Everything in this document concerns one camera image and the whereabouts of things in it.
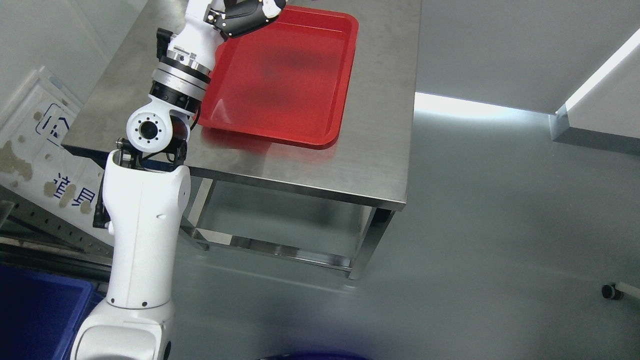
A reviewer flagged red plastic tray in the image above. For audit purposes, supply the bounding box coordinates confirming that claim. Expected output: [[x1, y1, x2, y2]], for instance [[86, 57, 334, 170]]
[[199, 5, 360, 149]]

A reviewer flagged blue robot base edge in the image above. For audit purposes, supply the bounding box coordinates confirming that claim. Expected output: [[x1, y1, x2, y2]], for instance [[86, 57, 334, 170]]
[[260, 351, 368, 360]]

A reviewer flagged blue bin lower far left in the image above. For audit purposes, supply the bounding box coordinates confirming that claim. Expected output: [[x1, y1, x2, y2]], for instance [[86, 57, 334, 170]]
[[0, 264, 104, 360]]

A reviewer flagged black caster wheel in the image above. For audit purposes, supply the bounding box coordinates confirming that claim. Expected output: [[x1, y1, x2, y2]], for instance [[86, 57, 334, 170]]
[[601, 283, 624, 301]]

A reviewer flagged stainless steel table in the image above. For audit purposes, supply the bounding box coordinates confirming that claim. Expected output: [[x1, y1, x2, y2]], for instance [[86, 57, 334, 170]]
[[61, 0, 422, 281]]

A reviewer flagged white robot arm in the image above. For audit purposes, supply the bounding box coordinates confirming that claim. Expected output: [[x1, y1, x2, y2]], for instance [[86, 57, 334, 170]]
[[70, 40, 217, 360]]

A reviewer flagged metal shelf rack frame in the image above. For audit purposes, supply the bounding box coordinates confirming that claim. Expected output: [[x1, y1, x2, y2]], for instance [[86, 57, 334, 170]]
[[0, 186, 114, 284]]

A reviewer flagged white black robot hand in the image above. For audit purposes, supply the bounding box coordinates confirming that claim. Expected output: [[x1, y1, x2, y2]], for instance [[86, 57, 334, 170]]
[[167, 0, 287, 65]]

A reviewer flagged white printed sign board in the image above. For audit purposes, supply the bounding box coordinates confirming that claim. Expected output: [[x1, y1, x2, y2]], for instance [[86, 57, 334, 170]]
[[1, 66, 114, 246]]

